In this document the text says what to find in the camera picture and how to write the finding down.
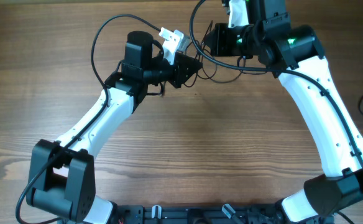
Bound thin black usb cable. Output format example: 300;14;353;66
196;20;268;84

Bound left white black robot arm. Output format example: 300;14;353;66
20;29;202;223

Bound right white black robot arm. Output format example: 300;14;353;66
206;1;363;223

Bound black mounting rail base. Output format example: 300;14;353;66
110;203;290;224

